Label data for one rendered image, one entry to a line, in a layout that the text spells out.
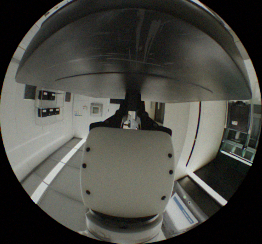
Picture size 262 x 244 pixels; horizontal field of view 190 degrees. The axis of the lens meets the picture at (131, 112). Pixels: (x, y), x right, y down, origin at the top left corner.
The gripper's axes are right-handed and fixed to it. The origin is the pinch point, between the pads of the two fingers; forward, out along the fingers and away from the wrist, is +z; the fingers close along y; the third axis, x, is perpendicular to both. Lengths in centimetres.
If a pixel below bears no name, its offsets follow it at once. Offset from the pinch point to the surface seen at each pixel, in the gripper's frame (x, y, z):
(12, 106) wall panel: -11, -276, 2
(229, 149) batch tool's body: -23, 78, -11
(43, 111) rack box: -102, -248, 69
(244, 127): -3, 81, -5
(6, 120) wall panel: -14, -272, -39
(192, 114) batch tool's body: -9.7, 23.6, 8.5
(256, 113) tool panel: 15, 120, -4
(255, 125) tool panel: 7, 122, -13
